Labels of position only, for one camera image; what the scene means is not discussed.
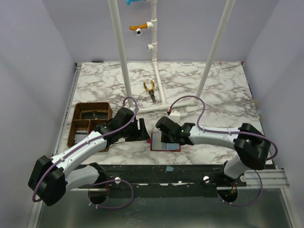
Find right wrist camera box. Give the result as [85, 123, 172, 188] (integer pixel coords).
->
[167, 111, 181, 123]

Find blue hook on pipe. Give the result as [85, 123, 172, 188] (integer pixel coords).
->
[126, 0, 146, 6]

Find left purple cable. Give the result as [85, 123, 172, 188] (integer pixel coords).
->
[32, 96, 140, 210]

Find purple cable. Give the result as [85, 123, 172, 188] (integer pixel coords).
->
[32, 96, 140, 210]
[167, 95, 279, 207]

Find white PVC pipe frame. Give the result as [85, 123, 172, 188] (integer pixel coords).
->
[108, 0, 235, 113]

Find aluminium frame rail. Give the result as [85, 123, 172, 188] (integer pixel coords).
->
[244, 169, 290, 189]

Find red leather card holder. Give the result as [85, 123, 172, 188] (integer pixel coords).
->
[146, 133, 181, 152]

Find card in basket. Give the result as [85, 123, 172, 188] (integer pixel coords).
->
[74, 130, 88, 144]

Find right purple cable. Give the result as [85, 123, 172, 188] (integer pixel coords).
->
[167, 95, 279, 207]

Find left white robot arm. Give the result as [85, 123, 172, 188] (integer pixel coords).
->
[28, 107, 150, 206]

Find yellow handled pliers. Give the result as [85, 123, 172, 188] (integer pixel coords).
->
[143, 80, 156, 103]

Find brown wicker basket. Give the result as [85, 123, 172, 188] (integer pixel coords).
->
[66, 102, 113, 148]

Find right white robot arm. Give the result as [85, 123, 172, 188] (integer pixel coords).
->
[155, 116, 270, 179]

